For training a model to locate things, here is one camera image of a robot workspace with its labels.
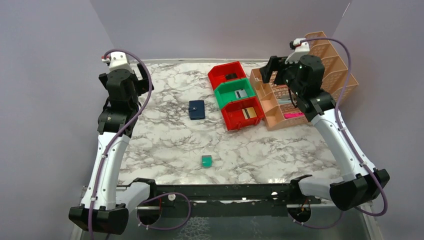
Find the green plastic bin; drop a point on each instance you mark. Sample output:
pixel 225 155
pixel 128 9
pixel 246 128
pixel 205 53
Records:
pixel 233 90

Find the red bin with gold card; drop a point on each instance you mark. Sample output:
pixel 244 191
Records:
pixel 234 118

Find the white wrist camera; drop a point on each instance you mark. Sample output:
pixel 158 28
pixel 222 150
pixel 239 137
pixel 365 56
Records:
pixel 116 62
pixel 300 48

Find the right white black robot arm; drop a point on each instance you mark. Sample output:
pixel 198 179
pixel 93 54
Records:
pixel 360 181

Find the gold card in bin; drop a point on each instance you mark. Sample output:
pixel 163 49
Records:
pixel 249 113

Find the peach plastic file organizer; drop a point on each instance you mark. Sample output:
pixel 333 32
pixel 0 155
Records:
pixel 322 81

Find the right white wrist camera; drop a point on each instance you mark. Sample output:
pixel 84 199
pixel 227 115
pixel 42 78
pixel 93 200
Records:
pixel 300 48

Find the red bin with black card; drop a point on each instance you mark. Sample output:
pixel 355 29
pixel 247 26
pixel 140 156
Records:
pixel 225 72

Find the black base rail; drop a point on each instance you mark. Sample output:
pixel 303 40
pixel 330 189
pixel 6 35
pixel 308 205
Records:
pixel 219 200

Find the navy blue card holder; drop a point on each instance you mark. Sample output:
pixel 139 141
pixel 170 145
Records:
pixel 196 109

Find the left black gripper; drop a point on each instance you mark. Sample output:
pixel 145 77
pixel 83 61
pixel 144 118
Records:
pixel 144 85

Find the small teal eraser block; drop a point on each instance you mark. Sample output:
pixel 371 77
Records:
pixel 206 161

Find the silver card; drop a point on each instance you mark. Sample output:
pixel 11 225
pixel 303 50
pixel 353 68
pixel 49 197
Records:
pixel 240 94

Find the silver gray item in organizer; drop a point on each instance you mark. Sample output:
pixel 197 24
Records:
pixel 284 99

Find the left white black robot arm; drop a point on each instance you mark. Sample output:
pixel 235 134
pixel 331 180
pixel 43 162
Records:
pixel 103 209

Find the black card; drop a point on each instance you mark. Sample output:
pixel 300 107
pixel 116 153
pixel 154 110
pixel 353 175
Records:
pixel 231 76

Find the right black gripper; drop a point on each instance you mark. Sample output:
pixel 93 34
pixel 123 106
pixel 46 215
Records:
pixel 275 63

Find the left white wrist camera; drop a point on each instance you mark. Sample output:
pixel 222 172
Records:
pixel 116 62

